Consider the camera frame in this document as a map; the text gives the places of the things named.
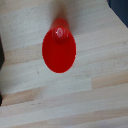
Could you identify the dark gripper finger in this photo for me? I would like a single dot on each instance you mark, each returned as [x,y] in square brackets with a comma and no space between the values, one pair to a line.
[0,99]
[1,53]

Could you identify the red plastic cup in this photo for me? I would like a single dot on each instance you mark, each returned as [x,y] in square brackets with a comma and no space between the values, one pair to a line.
[59,53]

